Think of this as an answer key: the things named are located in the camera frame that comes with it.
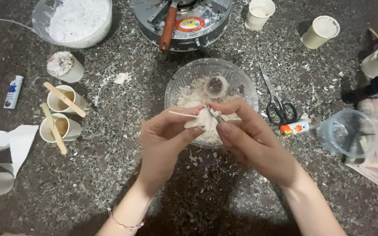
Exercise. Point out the person's left hand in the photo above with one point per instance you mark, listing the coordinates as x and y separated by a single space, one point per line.
159 144

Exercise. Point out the person's right hand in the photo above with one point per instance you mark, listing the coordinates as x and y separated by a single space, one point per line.
254 141

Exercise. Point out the small grey metal blade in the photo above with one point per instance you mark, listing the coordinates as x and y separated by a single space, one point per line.
220 119

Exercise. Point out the white wax chunk with wick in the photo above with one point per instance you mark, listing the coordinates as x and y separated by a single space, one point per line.
203 120

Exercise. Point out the orange and white lighter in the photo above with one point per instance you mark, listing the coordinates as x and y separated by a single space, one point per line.
299 127

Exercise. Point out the white wax flakes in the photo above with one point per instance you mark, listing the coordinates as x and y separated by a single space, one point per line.
192 96

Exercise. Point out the small cup with dark filling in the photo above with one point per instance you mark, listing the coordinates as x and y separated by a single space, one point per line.
216 86

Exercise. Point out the clear glass bowl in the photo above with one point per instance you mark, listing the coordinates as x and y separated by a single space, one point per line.
189 78

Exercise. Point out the small heap of wax crumbs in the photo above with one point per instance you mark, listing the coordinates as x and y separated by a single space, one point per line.
122 78

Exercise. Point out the paper cup with yellow wax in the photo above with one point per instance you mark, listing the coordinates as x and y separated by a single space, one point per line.
74 101
69 129

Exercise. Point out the clear plastic cup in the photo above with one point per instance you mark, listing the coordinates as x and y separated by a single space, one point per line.
348 132

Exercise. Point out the wooden stick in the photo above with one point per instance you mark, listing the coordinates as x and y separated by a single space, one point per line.
53 128
65 99

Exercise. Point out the paper cup filled with wax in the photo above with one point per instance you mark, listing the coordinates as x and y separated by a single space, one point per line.
65 66

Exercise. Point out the clear bowl of white wax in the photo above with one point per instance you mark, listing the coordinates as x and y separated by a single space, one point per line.
77 21

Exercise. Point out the white crumpled paper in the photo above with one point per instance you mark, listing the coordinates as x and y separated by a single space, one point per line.
2 157

